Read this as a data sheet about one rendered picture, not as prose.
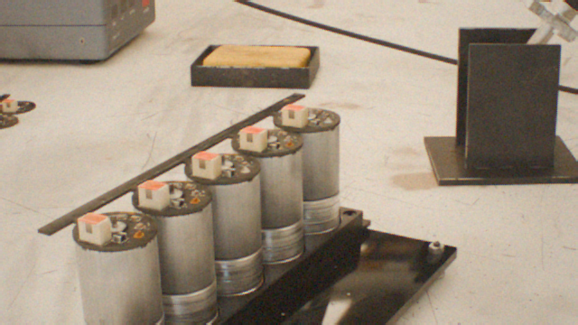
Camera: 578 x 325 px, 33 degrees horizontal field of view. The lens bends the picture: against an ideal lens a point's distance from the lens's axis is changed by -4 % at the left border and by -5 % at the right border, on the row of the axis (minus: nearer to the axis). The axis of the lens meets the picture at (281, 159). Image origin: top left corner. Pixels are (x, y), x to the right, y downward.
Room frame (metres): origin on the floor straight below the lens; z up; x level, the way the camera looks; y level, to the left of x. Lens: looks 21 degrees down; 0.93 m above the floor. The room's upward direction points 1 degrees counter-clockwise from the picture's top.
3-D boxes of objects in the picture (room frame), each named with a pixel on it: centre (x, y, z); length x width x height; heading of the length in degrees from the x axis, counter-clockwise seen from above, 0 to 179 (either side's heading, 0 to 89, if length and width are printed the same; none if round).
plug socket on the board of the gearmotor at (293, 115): (0.35, -0.01, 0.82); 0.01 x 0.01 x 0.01; 59
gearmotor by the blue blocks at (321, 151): (0.36, -0.01, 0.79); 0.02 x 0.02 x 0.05
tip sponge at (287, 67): (0.64, 0.01, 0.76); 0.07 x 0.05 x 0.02; 81
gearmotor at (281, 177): (0.34, 0.00, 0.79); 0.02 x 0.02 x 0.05
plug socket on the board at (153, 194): (0.28, 0.04, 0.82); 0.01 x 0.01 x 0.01; 59
